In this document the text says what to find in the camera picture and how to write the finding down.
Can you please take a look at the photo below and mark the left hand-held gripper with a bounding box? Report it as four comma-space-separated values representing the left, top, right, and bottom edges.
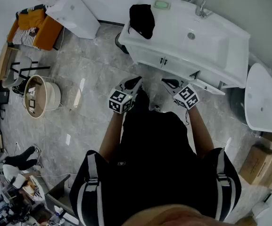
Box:
109, 76, 143, 114

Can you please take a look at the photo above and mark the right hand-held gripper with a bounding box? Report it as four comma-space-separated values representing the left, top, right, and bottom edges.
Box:
162, 79, 199, 110

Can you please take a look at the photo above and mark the black fabric bag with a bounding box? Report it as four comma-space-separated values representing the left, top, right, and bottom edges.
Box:
129, 4, 156, 40

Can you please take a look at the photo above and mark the person's left forearm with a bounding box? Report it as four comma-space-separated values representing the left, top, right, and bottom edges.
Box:
99, 111, 127, 163

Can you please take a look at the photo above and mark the person's right forearm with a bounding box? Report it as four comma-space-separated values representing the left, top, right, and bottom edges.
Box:
188, 106, 215, 159

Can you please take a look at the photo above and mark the black trash bin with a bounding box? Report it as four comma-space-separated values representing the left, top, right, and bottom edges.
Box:
115, 32, 130, 55

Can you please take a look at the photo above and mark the white sink vanity cabinet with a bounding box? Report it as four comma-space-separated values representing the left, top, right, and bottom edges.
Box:
118, 0, 251, 96

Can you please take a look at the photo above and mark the green soap bar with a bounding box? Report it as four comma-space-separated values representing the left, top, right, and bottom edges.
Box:
153, 0, 172, 10

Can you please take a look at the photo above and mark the chrome faucet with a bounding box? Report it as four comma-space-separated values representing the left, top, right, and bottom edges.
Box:
188, 0, 214, 18

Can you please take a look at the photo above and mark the person's black clothed body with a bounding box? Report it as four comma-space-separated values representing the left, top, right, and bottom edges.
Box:
69, 89, 242, 226

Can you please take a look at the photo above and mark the round white coffee table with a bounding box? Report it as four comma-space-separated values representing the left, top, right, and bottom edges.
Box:
24, 75, 62, 119

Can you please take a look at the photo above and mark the white water dispenser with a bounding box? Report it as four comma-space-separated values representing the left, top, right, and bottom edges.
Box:
45, 0, 101, 40

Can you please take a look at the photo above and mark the orange sofa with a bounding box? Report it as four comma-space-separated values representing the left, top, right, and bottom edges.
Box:
7, 5, 64, 51

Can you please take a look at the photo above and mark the grey chair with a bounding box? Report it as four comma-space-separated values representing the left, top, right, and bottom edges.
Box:
1, 56, 51, 89

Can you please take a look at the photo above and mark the white striped pillow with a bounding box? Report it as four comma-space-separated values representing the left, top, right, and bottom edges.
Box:
12, 27, 40, 47

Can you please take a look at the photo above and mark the orange cushion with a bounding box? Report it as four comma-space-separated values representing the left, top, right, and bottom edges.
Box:
17, 8, 47, 30

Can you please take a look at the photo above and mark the large cardboard box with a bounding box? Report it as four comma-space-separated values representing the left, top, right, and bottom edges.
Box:
239, 144, 272, 189

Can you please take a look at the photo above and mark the black striped cushion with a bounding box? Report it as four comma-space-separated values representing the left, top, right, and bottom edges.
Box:
15, 5, 46, 16

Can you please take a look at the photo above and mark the grey cabinet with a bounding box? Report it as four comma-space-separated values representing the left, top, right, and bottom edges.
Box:
44, 174, 80, 218

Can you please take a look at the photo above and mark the wooden table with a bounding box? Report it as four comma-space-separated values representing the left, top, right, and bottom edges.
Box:
0, 42, 21, 81

